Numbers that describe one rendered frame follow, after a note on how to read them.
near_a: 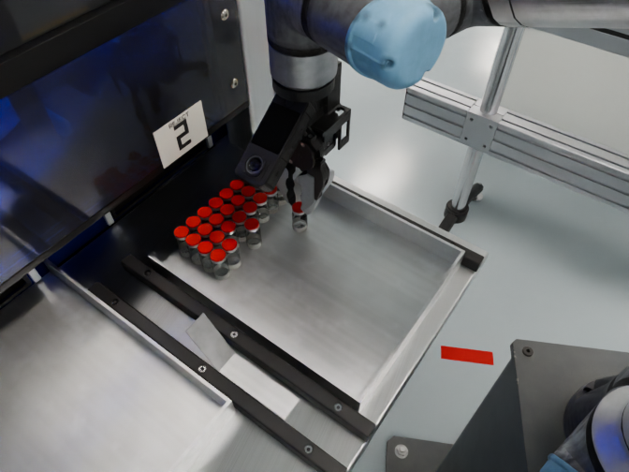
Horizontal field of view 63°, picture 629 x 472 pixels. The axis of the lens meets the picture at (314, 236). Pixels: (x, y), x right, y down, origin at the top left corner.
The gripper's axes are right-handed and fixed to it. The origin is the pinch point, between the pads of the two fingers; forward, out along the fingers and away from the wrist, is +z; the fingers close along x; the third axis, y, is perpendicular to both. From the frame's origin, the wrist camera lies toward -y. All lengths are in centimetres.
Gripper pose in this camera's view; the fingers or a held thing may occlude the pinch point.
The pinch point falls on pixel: (297, 206)
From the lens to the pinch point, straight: 71.7
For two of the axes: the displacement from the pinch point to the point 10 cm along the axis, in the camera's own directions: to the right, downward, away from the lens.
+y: 5.9, -6.2, 5.1
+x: -8.1, -4.6, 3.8
